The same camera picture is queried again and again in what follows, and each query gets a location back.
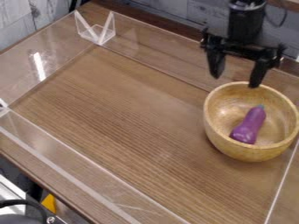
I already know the black cable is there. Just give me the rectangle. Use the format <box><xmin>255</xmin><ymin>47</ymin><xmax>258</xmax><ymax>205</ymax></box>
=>
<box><xmin>0</xmin><ymin>199</ymin><xmax>43</xmax><ymax>224</ymax></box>

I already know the clear acrylic barrier wall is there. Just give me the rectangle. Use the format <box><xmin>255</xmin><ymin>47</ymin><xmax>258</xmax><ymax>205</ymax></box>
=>
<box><xmin>0</xmin><ymin>12</ymin><xmax>299</xmax><ymax>224</ymax></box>

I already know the light wooden bowl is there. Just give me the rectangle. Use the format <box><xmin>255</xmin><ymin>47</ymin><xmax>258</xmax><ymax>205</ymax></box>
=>
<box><xmin>203</xmin><ymin>81</ymin><xmax>299</xmax><ymax>162</ymax></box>

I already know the yellow black device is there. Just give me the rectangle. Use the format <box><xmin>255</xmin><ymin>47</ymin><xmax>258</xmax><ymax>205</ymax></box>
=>
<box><xmin>40</xmin><ymin>193</ymin><xmax>68</xmax><ymax>224</ymax></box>

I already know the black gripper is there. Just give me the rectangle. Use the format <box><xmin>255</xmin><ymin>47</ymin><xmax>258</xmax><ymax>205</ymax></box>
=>
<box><xmin>200</xmin><ymin>0</ymin><xmax>286</xmax><ymax>88</ymax></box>

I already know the clear acrylic corner bracket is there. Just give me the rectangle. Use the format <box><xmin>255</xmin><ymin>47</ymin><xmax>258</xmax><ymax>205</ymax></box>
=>
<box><xmin>74</xmin><ymin>11</ymin><xmax>116</xmax><ymax>46</ymax></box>

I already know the purple toy eggplant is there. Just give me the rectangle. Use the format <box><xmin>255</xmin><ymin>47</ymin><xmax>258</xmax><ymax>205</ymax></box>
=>
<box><xmin>228</xmin><ymin>105</ymin><xmax>267</xmax><ymax>144</ymax></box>

